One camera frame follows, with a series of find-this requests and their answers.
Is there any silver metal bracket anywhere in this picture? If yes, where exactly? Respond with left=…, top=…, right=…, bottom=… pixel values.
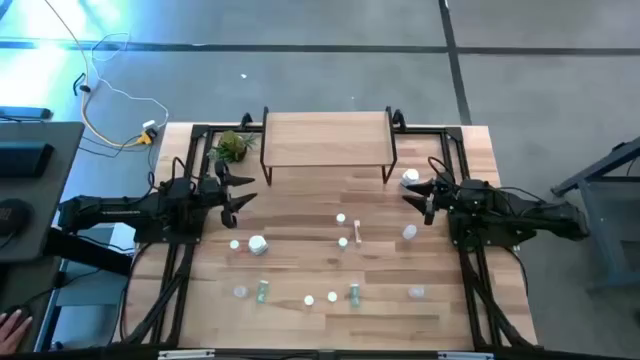
left=157, top=349, right=216, bottom=360
left=437, top=351, right=495, bottom=360

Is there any white cable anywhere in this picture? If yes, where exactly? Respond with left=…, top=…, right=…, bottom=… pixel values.
left=89, top=32, right=171, bottom=131

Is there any white power adapter with cable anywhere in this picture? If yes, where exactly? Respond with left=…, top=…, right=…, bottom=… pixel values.
left=43, top=0, right=154, bottom=149

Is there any black aluminium table frame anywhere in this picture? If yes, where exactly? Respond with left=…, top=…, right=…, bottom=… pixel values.
left=119, top=112, right=539, bottom=351

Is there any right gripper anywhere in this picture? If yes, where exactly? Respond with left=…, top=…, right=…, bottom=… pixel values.
left=401, top=172, right=462, bottom=226

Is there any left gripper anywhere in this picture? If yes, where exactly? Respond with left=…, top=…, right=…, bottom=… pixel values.
left=198, top=160, right=259, bottom=230

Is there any potted succulent plant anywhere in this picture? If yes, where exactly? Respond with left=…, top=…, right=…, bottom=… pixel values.
left=207, top=129, right=258, bottom=164

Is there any wooden shelf black metal frame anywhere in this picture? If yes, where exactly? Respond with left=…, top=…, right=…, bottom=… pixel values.
left=258, top=105, right=399, bottom=186

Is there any blue-grey metal table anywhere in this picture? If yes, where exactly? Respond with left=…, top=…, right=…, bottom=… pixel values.
left=549, top=134, right=640, bottom=294

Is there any black rectangular device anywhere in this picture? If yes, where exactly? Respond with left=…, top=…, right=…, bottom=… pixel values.
left=0, top=141, right=55, bottom=179

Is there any dark grey desk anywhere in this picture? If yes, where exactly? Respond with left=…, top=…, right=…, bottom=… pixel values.
left=0, top=121, right=134, bottom=351

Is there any person's hand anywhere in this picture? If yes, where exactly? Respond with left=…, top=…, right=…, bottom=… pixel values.
left=0, top=308, right=34, bottom=356

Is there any round black puck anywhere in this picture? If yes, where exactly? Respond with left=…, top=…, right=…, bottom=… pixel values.
left=0, top=198, right=32, bottom=237

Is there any short black cable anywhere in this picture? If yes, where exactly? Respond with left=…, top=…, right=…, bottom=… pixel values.
left=72, top=72, right=93, bottom=97

